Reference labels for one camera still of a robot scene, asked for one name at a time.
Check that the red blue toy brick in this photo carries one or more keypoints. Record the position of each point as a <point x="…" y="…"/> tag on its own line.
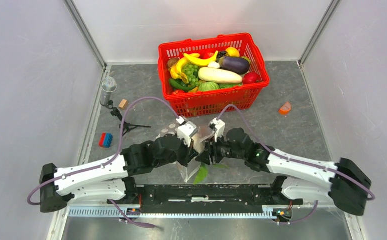
<point x="106" y="140"/>

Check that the red plastic basket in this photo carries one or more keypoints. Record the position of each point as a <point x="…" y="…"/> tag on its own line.
<point x="195" y="103"/>

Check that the orange slice toy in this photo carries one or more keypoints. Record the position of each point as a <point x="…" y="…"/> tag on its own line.
<point x="285" y="109"/>

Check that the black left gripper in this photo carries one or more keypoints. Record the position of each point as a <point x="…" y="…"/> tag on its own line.
<point x="190" y="153"/>

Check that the red apple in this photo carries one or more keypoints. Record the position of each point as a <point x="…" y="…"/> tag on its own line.
<point x="251" y="78"/>

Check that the small wooden block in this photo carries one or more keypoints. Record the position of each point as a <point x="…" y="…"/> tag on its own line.
<point x="123" y="104"/>

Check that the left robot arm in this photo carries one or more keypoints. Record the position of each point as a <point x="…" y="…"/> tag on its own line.
<point x="104" y="179"/>

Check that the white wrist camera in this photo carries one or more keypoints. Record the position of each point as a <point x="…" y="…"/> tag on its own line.
<point x="186" y="130"/>
<point x="218" y="128"/>

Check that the green grape bunch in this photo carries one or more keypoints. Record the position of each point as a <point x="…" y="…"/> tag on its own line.
<point x="191" y="71"/>

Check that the clear zip top bag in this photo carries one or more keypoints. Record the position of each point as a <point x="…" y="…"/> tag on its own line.
<point x="203" y="131"/>

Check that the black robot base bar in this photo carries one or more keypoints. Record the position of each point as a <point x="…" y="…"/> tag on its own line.
<point x="206" y="199"/>

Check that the white long squash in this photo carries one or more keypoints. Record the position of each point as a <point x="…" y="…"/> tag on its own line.
<point x="219" y="76"/>

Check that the purple eggplant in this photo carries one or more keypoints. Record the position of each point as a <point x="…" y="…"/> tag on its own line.
<point x="234" y="64"/>

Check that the yellow lemon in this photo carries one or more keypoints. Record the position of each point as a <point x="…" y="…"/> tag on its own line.
<point x="232" y="52"/>

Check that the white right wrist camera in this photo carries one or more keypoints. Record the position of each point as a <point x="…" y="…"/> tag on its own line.
<point x="218" y="128"/>

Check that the yellow banana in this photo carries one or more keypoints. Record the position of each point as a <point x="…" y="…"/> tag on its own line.
<point x="176" y="71"/>
<point x="201" y="62"/>

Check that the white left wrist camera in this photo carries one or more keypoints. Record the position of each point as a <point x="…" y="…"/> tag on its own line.
<point x="186" y="130"/>

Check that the dark green cucumber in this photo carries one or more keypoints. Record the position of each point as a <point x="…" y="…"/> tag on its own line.
<point x="178" y="84"/>

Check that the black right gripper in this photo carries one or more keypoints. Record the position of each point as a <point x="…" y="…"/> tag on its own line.
<point x="211" y="149"/>

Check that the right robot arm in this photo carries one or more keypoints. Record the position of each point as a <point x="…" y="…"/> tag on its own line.
<point x="343" y="182"/>

